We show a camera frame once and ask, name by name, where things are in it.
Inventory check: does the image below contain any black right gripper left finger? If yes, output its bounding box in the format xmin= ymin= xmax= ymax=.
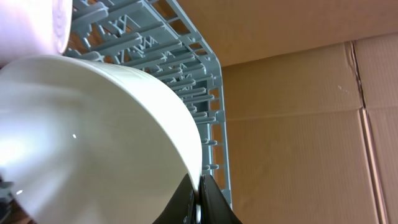
xmin=153 ymin=174 xmax=195 ymax=224

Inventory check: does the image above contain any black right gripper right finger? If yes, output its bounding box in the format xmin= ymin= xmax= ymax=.
xmin=200 ymin=175 xmax=242 ymax=224

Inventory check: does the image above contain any white bowl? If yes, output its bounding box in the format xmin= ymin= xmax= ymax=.
xmin=1 ymin=56 xmax=202 ymax=223

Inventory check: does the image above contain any grey dishwasher rack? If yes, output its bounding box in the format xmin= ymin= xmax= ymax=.
xmin=65 ymin=0 xmax=232 ymax=202

